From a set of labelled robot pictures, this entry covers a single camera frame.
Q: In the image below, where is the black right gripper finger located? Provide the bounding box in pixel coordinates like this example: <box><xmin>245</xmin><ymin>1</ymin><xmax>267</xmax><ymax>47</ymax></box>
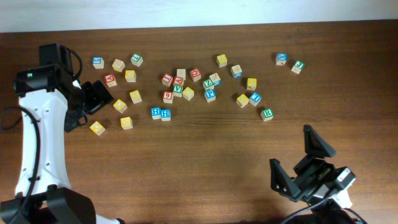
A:
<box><xmin>269</xmin><ymin>159</ymin><xmax>302</xmax><ymax>202</ymax></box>
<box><xmin>303</xmin><ymin>124</ymin><xmax>336</xmax><ymax>158</ymax></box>

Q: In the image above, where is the green R block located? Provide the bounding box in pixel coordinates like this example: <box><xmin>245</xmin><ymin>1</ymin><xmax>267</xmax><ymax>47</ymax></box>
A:
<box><xmin>261</xmin><ymin>108</ymin><xmax>274</xmax><ymax>121</ymax></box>

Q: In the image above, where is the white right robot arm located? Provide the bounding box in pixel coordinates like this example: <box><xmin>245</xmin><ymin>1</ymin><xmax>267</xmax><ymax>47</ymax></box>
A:
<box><xmin>269</xmin><ymin>124</ymin><xmax>366</xmax><ymax>223</ymax></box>

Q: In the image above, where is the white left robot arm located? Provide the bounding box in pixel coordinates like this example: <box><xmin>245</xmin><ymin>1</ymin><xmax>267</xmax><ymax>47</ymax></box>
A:
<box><xmin>1</xmin><ymin>43</ymin><xmax>123</xmax><ymax>224</ymax></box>

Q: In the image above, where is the yellow block near gripper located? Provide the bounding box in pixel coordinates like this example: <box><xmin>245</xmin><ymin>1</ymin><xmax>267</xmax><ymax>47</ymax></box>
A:
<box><xmin>113</xmin><ymin>99</ymin><xmax>127</xmax><ymax>113</ymax></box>

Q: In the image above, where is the red Y block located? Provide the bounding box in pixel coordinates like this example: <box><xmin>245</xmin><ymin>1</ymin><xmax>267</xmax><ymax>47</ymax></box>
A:
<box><xmin>104</xmin><ymin>73</ymin><xmax>117</xmax><ymax>87</ymax></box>

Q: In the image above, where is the yellow block lower left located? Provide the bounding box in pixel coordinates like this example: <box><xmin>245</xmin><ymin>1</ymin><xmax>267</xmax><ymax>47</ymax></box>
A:
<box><xmin>90</xmin><ymin>121</ymin><xmax>106</xmax><ymax>136</ymax></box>

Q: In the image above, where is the yellow block mid left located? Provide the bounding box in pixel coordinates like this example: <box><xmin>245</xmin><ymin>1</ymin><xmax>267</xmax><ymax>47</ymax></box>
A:
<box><xmin>129</xmin><ymin>90</ymin><xmax>142</xmax><ymax>104</ymax></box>

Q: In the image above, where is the yellow S block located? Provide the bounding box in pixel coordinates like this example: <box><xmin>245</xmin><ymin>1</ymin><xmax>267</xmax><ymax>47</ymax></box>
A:
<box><xmin>120</xmin><ymin>116</ymin><xmax>133</xmax><ymax>130</ymax></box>

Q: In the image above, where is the yellow block upper left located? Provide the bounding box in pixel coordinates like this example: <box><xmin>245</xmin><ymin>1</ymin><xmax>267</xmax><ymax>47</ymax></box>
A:
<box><xmin>125</xmin><ymin>70</ymin><xmax>137</xmax><ymax>83</ymax></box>

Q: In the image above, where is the wooden block upper left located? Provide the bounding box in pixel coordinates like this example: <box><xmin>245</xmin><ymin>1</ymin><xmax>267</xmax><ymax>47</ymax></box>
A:
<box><xmin>112</xmin><ymin>59</ymin><xmax>125</xmax><ymax>72</ymax></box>

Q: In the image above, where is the blue 5 block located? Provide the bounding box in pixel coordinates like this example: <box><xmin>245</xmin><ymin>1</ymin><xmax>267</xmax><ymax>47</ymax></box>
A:
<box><xmin>92</xmin><ymin>56</ymin><xmax>104</xmax><ymax>69</ymax></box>

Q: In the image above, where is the green L block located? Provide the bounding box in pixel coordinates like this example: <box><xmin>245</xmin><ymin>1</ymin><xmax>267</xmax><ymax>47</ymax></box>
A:
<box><xmin>131</xmin><ymin>53</ymin><xmax>143</xmax><ymax>67</ymax></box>

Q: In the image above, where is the blue H block left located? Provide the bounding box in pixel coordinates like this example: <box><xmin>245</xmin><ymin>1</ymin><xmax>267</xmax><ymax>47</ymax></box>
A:
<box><xmin>151</xmin><ymin>107</ymin><xmax>161</xmax><ymax>119</ymax></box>

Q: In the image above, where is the blue h block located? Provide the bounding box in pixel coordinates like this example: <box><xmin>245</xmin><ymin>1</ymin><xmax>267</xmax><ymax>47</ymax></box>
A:
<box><xmin>151</xmin><ymin>107</ymin><xmax>161</xmax><ymax>119</ymax></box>
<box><xmin>160</xmin><ymin>109</ymin><xmax>171</xmax><ymax>121</ymax></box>

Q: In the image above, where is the blue H block right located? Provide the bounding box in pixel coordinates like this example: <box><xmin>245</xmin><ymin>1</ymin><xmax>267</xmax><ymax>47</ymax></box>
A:
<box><xmin>160</xmin><ymin>109</ymin><xmax>171</xmax><ymax>121</ymax></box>

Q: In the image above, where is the red 9 block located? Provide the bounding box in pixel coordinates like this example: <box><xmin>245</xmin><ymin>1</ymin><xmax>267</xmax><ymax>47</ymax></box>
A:
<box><xmin>162</xmin><ymin>91</ymin><xmax>174</xmax><ymax>104</ymax></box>

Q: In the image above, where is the red L block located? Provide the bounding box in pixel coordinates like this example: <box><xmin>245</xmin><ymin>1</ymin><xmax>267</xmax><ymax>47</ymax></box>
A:
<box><xmin>161</xmin><ymin>73</ymin><xmax>174</xmax><ymax>87</ymax></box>

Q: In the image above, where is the green V block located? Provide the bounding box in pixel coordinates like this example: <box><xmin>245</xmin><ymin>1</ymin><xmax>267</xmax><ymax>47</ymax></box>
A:
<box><xmin>173</xmin><ymin>85</ymin><xmax>183</xmax><ymax>97</ymax></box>

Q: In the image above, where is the red A block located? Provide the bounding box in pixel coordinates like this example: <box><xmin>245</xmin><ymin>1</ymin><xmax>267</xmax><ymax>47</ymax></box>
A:
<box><xmin>173</xmin><ymin>77</ymin><xmax>184</xmax><ymax>86</ymax></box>

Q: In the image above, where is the blue I block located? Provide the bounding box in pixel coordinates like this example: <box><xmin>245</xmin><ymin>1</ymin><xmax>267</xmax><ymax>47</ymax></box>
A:
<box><xmin>249</xmin><ymin>92</ymin><xmax>262</xmax><ymax>106</ymax></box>

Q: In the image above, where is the plain wooden block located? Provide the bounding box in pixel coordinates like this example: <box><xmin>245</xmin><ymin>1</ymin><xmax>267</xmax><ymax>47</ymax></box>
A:
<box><xmin>177</xmin><ymin>68</ymin><xmax>186</xmax><ymax>80</ymax></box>

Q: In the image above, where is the green J block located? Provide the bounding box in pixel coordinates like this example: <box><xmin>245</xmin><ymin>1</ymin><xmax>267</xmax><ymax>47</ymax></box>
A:
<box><xmin>291</xmin><ymin>60</ymin><xmax>305</xmax><ymax>74</ymax></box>

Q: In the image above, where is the yellow block lower right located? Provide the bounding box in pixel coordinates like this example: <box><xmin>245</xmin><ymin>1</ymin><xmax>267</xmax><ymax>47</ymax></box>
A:
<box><xmin>236</xmin><ymin>94</ymin><xmax>249</xmax><ymax>108</ymax></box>

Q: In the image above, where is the blue X block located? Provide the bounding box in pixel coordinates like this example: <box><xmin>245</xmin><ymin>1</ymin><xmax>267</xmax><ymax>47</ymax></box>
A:
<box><xmin>275</xmin><ymin>53</ymin><xmax>287</xmax><ymax>66</ymax></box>

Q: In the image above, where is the red G block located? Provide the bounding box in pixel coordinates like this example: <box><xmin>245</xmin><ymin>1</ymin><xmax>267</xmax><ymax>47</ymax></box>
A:
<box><xmin>190</xmin><ymin>68</ymin><xmax>201</xmax><ymax>82</ymax></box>

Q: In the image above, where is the green Z block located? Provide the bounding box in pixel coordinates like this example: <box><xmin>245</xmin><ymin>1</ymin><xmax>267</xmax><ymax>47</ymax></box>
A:
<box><xmin>203</xmin><ymin>79</ymin><xmax>215</xmax><ymax>91</ymax></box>

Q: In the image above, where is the blue P block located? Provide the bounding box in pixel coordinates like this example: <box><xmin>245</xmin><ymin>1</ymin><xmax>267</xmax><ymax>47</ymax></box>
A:
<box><xmin>205</xmin><ymin>90</ymin><xmax>216</xmax><ymax>103</ymax></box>

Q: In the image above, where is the blue wooden block upper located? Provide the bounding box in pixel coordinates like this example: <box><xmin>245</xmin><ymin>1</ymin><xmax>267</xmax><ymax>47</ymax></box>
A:
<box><xmin>231</xmin><ymin>65</ymin><xmax>243</xmax><ymax>78</ymax></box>

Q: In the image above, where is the blue side wooden block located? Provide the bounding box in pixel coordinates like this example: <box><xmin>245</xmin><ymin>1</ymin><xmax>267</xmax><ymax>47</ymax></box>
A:
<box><xmin>209</xmin><ymin>73</ymin><xmax>221</xmax><ymax>86</ymax></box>

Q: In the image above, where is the yellow block top centre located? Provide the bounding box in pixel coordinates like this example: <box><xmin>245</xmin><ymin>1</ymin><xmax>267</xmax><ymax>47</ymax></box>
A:
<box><xmin>216</xmin><ymin>54</ymin><xmax>228</xmax><ymax>67</ymax></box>

